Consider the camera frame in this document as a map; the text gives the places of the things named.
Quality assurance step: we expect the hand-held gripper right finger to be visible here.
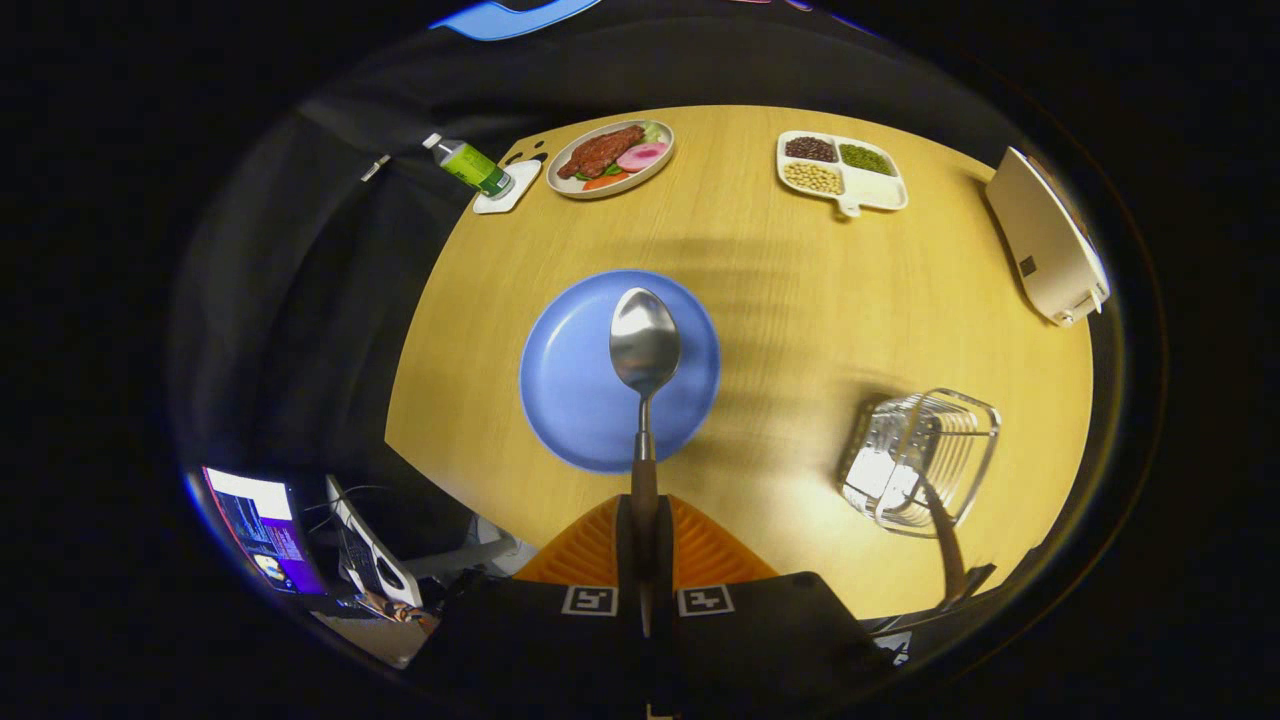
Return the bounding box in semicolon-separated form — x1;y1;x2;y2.
645;492;896;719

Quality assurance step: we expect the computer monitor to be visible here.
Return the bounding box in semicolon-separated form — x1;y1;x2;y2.
203;466;328;597

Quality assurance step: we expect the divided white bean dish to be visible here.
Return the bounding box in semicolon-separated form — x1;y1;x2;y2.
776;130;910;219

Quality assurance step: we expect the green drink bottle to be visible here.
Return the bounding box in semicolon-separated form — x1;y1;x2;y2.
422;133;516;200

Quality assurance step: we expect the white toaster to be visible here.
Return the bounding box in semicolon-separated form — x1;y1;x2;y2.
985;147;1112;328

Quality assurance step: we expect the metal mesh basket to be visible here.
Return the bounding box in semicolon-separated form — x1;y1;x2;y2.
838;388;1002;539

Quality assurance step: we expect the metal fork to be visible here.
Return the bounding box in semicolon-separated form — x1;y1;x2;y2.
880;420;969;609

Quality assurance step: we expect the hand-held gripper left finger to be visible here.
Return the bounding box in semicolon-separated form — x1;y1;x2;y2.
430;492;646;719

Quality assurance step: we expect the metal spoon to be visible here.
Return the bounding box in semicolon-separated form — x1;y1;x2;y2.
609;287;683;641

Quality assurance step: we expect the blue plate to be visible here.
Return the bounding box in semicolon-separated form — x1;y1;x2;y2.
518;269;722;475

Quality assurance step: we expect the white device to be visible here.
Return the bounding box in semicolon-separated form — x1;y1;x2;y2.
325;475;426;609

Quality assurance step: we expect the white square coaster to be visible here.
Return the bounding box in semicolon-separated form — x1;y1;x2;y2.
472;158;543;216

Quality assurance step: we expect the person's white clothing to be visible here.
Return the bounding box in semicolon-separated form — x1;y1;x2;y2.
310;610;441;669

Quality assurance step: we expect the white plate of food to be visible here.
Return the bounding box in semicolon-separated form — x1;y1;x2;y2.
546;120;676;201

